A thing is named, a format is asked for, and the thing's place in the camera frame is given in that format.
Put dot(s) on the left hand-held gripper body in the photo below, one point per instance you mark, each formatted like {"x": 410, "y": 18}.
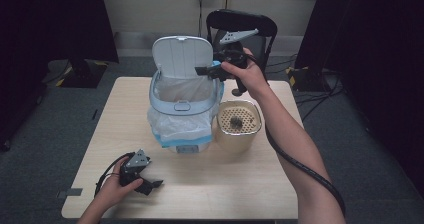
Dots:
{"x": 135, "y": 165}

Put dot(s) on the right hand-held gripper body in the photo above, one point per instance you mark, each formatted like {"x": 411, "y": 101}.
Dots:
{"x": 233, "y": 55}

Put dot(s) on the white grey lidded trash can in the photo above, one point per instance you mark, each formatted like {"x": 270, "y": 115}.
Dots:
{"x": 181, "y": 55}

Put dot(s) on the beige container with perforated strainer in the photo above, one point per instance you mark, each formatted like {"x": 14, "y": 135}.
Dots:
{"x": 233, "y": 140}

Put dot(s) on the person's right hand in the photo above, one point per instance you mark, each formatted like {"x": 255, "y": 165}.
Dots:
{"x": 248, "y": 77}

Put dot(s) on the person's left hand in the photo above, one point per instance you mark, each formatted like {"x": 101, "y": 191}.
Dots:
{"x": 111, "y": 190}

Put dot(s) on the black folding chair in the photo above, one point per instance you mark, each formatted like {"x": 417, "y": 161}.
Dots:
{"x": 233, "y": 19}

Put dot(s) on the dark tea residue clump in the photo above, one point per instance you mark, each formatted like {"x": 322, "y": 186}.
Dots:
{"x": 236, "y": 122}

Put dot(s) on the translucent white blue trash bag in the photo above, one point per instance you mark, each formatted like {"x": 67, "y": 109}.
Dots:
{"x": 176, "y": 127}

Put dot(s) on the grey tape strip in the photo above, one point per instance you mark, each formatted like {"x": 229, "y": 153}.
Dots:
{"x": 70, "y": 193}

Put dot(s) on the black stand base with striped tape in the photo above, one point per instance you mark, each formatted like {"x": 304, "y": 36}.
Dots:
{"x": 80, "y": 74}
{"x": 308, "y": 79}

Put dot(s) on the dark curtain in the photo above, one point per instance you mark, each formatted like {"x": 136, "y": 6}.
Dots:
{"x": 376, "y": 50}
{"x": 50, "y": 34}

